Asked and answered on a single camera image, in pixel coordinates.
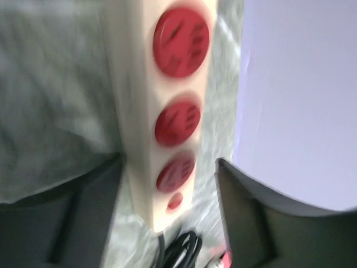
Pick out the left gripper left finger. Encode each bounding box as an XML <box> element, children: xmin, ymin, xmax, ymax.
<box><xmin>1</xmin><ymin>154</ymin><xmax>123</xmax><ymax>267</ymax></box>

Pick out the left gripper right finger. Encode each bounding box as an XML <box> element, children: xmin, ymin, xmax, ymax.
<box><xmin>216</xmin><ymin>158</ymin><xmax>356</xmax><ymax>267</ymax></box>

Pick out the beige red power strip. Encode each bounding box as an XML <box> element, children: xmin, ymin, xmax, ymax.
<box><xmin>104</xmin><ymin>1</ymin><xmax>218</xmax><ymax>233</ymax></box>

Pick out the black power strip cord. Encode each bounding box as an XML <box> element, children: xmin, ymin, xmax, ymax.
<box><xmin>156</xmin><ymin>230</ymin><xmax>204</xmax><ymax>268</ymax></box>

